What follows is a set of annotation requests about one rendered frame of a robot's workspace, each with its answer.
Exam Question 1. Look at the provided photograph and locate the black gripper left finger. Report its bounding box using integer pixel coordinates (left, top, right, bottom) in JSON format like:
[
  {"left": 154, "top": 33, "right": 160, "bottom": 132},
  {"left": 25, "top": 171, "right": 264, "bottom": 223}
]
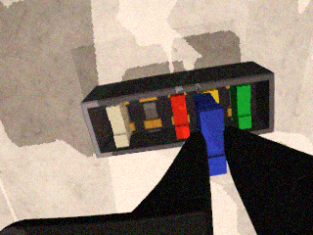
[{"left": 0, "top": 130, "right": 214, "bottom": 235}]

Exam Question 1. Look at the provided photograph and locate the blue fuse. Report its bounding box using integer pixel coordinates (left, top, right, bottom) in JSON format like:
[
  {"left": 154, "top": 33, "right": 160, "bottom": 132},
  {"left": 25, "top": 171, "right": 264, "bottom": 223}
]
[{"left": 193, "top": 86, "right": 227, "bottom": 176}]

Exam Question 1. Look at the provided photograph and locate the dark grey fuse block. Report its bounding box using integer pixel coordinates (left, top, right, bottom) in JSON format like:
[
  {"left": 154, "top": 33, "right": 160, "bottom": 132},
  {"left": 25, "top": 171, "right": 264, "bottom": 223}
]
[{"left": 79, "top": 62, "right": 275, "bottom": 158}]

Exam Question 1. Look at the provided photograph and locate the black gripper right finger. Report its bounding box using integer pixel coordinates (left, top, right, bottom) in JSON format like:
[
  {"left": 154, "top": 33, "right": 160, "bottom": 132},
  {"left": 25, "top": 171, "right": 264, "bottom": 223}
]
[{"left": 223, "top": 125, "right": 313, "bottom": 235}]

